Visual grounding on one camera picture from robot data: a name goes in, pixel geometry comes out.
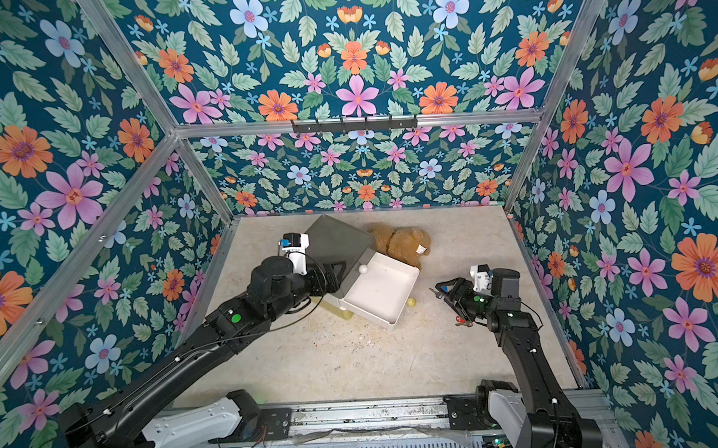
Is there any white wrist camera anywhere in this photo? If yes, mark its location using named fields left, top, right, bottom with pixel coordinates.
left=279, top=233, right=310, bottom=276
left=469, top=264, right=493, bottom=295

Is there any brown teddy bear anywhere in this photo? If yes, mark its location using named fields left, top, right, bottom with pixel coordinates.
left=367, top=223, right=432, bottom=270

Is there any white drawer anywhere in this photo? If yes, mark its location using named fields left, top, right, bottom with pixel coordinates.
left=340, top=252, right=421, bottom=328

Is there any white yellow drawer cabinet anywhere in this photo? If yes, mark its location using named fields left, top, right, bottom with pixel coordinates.
left=319, top=294, right=354, bottom=321

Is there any aluminium front rail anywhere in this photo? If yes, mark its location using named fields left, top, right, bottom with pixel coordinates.
left=108, top=387, right=631, bottom=448

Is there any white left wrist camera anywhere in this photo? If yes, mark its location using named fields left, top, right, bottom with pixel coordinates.
left=279, top=233, right=310, bottom=276

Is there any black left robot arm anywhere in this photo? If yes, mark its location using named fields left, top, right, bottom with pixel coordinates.
left=59, top=252, right=347, bottom=448

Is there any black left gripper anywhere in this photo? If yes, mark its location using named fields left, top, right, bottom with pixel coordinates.
left=259, top=261, right=349, bottom=326

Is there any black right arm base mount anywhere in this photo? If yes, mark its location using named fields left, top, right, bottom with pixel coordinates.
left=442, top=380, right=519, bottom=431

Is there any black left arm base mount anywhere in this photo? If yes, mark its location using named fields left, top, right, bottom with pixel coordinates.
left=210, top=389, right=293, bottom=444

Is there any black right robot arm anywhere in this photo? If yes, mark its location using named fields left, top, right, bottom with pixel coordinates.
left=431, top=264, right=604, bottom=448

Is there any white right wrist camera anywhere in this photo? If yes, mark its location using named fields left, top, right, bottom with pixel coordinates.
left=469, top=264, right=493, bottom=295

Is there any black hook rail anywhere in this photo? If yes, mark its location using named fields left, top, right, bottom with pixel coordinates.
left=291, top=116, right=419, bottom=134

